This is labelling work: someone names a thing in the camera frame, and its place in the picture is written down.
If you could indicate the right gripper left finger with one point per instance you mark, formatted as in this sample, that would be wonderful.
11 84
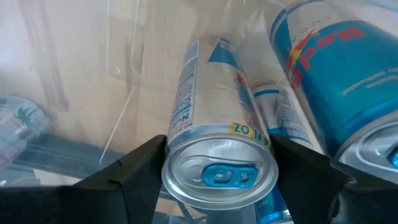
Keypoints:
130 193

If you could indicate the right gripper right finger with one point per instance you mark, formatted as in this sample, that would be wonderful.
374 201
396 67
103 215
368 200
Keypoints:
304 186

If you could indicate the blue silver Red Bull can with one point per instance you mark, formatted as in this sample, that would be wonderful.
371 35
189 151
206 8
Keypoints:
270 208
214 109
342 77
280 112

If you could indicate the clear plastic bin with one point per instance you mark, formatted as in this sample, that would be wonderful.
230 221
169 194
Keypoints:
115 71

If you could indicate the white Celsius drink can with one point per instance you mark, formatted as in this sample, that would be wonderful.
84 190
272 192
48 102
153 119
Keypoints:
21 124

